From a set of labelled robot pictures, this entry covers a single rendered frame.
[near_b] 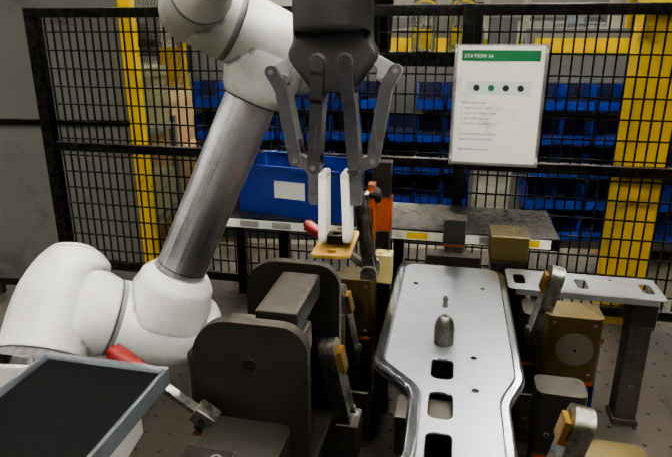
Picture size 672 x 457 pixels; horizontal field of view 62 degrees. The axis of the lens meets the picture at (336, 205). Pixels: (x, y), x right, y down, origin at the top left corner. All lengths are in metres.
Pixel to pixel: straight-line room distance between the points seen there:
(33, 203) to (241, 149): 2.37
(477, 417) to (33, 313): 0.77
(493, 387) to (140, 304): 0.67
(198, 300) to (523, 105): 0.92
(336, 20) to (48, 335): 0.81
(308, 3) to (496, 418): 0.57
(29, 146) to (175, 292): 2.22
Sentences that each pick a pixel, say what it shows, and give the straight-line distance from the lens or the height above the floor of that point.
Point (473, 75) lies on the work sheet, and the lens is 1.49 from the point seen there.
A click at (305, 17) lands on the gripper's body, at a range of 0.51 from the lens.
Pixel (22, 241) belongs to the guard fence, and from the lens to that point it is 3.47.
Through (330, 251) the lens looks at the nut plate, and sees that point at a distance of 0.54.
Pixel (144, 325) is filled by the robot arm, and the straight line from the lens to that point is 1.16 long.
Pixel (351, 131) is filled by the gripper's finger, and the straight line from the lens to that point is 0.53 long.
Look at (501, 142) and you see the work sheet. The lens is 1.52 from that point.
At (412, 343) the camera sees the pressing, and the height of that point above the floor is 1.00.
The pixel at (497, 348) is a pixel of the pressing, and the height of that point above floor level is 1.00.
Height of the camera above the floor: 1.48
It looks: 17 degrees down
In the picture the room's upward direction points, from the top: straight up
